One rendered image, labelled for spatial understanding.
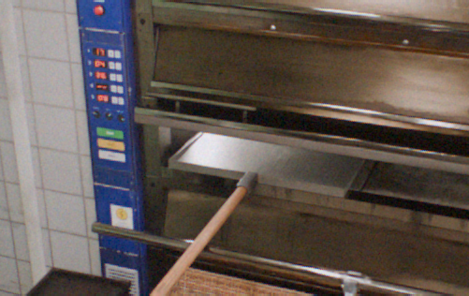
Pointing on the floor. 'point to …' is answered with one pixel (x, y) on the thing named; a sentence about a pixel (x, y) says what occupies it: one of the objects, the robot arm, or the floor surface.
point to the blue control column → (106, 197)
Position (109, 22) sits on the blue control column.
